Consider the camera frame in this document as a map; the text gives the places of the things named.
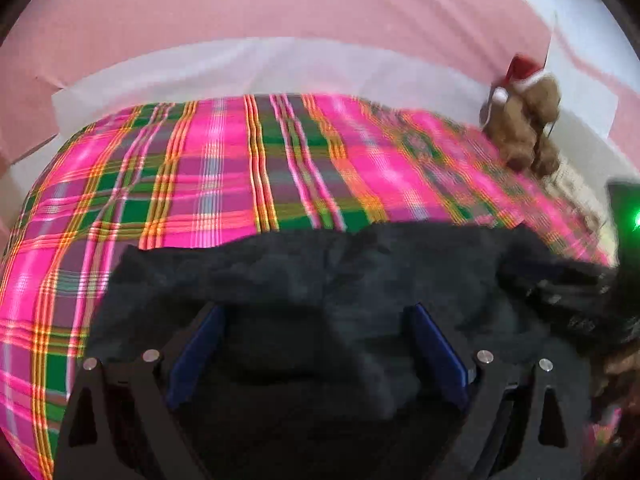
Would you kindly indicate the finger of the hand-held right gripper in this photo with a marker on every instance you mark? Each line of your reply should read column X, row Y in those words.
column 570, row 300

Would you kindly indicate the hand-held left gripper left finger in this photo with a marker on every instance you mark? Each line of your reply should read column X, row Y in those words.
column 195, row 355

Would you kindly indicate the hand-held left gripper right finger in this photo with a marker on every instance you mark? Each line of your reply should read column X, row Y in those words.
column 440, row 355

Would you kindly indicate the black puffer jacket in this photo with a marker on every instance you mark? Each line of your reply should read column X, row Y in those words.
column 325, row 280

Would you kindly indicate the cream lace cloth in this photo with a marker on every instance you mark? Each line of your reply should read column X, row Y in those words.
column 580, row 205

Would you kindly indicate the white panel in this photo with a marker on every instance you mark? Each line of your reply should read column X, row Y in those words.
column 590, row 145

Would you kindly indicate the brown teddy bear santa hat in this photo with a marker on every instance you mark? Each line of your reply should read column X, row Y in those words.
column 520, row 130

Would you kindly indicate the pink plaid blanket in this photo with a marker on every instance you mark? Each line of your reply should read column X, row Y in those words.
column 200, row 185

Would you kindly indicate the white headboard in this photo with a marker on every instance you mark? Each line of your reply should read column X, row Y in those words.
column 250, row 70

